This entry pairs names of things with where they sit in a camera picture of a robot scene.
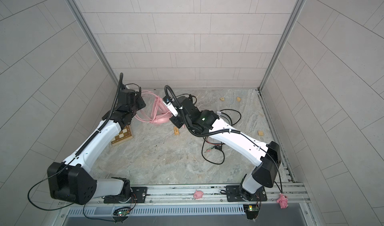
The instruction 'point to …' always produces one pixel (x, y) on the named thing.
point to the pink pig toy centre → (198, 194)
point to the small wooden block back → (222, 99)
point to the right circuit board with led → (251, 211)
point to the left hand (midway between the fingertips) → (143, 95)
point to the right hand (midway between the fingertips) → (173, 112)
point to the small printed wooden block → (176, 131)
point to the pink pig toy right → (283, 201)
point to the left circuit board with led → (121, 211)
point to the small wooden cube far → (238, 99)
